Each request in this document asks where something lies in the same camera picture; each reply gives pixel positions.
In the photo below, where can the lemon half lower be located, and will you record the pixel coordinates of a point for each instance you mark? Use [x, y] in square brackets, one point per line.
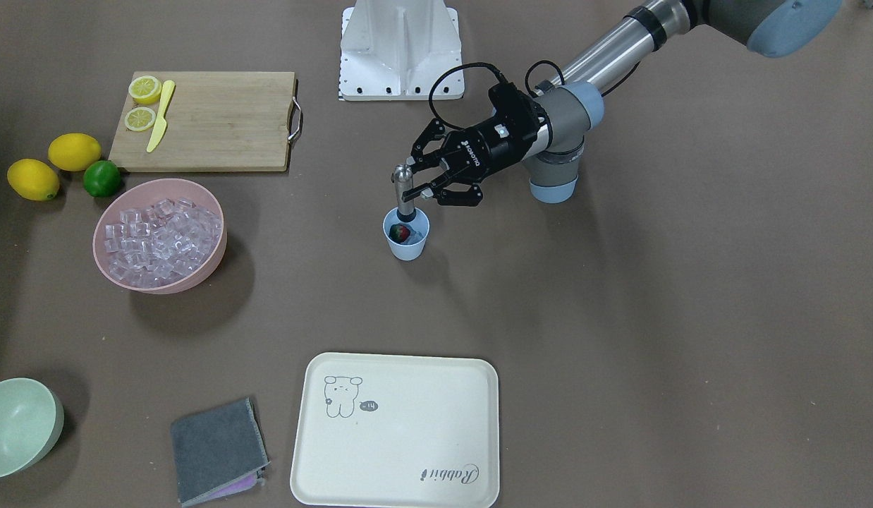
[140, 119]

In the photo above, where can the light blue plastic cup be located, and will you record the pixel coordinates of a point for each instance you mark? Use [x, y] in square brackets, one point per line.
[414, 246]

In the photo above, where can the green lime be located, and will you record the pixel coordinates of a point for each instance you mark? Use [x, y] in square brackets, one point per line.
[102, 179]

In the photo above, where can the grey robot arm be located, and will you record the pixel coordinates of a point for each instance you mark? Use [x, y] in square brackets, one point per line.
[574, 99]

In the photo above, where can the grey folded cloth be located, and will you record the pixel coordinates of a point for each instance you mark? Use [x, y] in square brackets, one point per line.
[218, 453]

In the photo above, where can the lemon half upper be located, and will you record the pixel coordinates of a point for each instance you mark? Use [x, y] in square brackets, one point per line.
[145, 90]

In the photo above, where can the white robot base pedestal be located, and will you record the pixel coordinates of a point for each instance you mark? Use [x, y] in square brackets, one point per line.
[396, 50]

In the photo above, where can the yellow plastic knife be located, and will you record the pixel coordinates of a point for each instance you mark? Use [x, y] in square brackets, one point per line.
[161, 124]

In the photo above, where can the pile of clear ice cubes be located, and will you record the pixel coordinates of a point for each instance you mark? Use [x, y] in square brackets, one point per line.
[160, 244]

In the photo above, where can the lemon half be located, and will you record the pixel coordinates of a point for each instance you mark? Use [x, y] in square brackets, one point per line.
[145, 90]
[140, 119]

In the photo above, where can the pink bowl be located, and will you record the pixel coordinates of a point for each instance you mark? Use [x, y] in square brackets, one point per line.
[146, 194]

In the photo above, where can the wooden cutting board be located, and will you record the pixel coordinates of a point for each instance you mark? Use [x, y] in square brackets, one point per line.
[217, 121]

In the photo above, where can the red strawberry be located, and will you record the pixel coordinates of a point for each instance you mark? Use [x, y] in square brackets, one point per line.
[399, 232]

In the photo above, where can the light green bowl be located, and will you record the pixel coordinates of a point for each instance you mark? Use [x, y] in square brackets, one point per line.
[31, 421]

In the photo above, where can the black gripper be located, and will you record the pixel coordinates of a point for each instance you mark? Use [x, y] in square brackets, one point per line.
[487, 150]

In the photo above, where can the cream rabbit tray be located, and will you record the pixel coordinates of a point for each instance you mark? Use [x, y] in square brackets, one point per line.
[381, 430]

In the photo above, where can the steel muddler with black tip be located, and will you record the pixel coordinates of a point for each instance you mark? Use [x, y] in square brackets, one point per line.
[402, 179]

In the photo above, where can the whole yellow lemon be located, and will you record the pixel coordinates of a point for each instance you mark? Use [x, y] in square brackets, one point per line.
[74, 151]
[33, 180]

